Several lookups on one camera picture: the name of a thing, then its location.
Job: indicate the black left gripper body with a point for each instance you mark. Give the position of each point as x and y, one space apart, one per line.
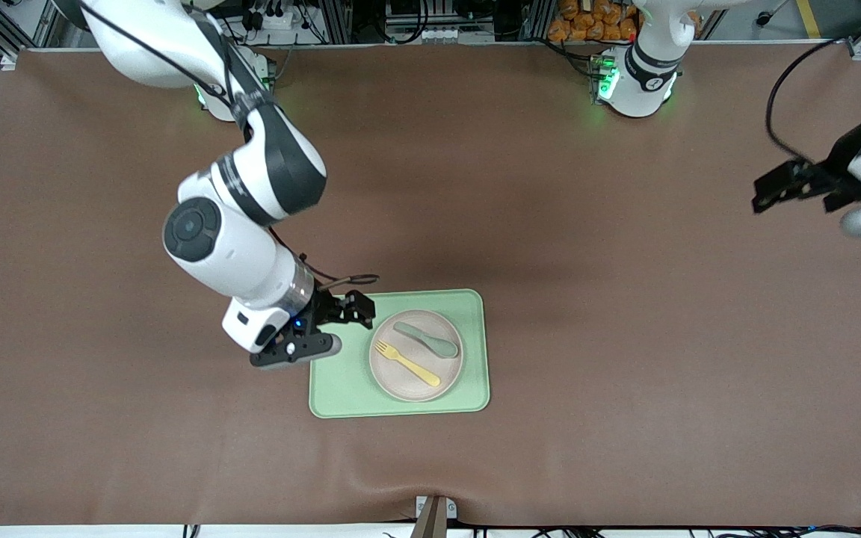
839 161

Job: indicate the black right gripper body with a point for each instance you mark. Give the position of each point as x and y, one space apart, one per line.
325 305

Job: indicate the cream round plate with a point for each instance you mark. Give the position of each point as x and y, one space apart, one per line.
389 373

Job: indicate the yellow plastic fork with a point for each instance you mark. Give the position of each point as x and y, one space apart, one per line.
419 371

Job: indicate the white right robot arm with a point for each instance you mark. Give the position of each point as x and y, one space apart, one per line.
236 254

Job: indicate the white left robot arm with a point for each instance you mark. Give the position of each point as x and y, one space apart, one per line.
640 82

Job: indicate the grey arm base connector box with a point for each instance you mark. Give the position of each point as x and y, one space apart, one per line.
602 78
266 71

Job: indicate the sage green plastic spoon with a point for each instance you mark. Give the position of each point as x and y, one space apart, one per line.
442 347

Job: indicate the light green rectangular tray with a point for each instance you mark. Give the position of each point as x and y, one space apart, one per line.
468 388

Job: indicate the brown table cover mat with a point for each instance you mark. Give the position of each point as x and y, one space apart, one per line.
625 336

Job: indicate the orange snack bag pile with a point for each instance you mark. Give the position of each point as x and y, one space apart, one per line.
587 22

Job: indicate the white terminal block row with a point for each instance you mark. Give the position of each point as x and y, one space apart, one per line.
438 35

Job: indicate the white power strip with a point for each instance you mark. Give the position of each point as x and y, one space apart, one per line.
277 20

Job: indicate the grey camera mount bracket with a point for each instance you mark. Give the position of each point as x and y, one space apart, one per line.
434 517

